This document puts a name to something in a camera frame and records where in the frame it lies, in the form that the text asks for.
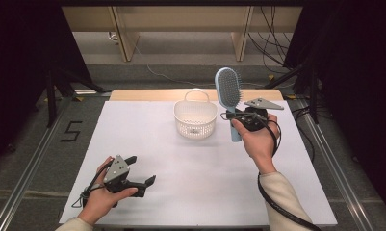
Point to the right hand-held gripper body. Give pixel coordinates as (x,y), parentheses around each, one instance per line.
(254,118)

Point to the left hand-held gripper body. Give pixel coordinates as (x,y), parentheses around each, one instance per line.
(117,169)

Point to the light blue hairbrush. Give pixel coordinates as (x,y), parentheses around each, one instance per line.
(228,86)

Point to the white plastic basket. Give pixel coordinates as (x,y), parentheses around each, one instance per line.
(195,123)

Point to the person's right hand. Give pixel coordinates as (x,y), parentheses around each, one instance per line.
(258,144)

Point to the person's left hand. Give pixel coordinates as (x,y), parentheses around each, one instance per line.
(100,199)

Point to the white table mat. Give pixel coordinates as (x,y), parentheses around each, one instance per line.
(168,179)

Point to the black metal stand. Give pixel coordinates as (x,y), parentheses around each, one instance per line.
(314,102)
(51,102)

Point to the light wooden desk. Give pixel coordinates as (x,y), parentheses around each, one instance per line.
(181,19)

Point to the black curtain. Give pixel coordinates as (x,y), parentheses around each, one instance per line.
(23,64)
(357,80)

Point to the aluminium floor rail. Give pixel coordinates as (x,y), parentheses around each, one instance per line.
(27,170)
(338,170)

